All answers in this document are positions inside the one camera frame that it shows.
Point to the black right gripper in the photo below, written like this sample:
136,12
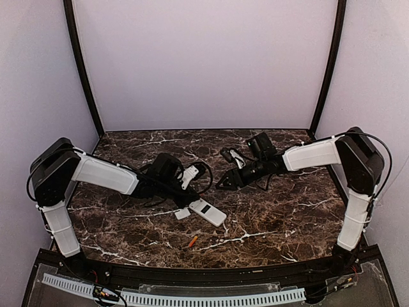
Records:
236,178

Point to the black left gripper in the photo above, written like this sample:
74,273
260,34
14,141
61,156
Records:
190,198

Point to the white battery cover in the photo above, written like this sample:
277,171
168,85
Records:
182,214

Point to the white remote control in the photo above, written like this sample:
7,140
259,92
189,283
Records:
208,212

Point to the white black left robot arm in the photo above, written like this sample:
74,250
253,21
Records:
62,163

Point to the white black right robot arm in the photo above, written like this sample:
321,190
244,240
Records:
364,159

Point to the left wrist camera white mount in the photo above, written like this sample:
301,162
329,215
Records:
191,173

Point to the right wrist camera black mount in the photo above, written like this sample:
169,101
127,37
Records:
232,156

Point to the white slotted cable duct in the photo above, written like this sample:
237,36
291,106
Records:
156,295

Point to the black front rail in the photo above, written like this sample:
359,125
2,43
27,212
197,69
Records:
307,273

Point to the black corner frame post right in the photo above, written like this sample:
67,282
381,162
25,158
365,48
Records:
331,62

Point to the black corner frame post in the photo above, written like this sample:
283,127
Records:
331,62
81,67

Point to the black corner frame post left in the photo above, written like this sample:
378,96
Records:
81,67

